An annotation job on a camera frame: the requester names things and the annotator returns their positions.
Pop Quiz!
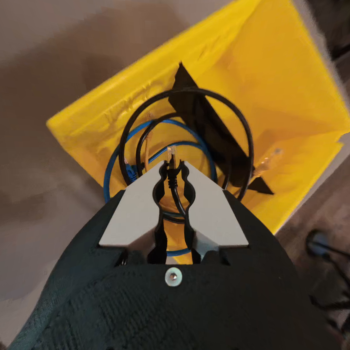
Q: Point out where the black ethernet cable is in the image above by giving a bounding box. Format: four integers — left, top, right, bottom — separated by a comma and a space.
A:
119, 89, 283, 219

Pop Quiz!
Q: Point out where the black chair base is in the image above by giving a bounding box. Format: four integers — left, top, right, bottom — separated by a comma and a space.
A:
305, 229, 350, 333

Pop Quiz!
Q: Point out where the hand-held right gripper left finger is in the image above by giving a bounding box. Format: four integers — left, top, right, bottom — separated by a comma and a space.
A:
98, 161, 168, 265

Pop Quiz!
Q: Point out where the large yellow plastic bin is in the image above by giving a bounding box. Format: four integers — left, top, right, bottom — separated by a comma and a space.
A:
46, 0, 350, 264

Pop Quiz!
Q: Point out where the blue ethernet cable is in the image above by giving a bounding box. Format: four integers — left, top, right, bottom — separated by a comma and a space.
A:
103, 118, 219, 257

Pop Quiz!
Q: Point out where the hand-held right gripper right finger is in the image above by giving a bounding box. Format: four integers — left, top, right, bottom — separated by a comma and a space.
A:
179, 161, 250, 265

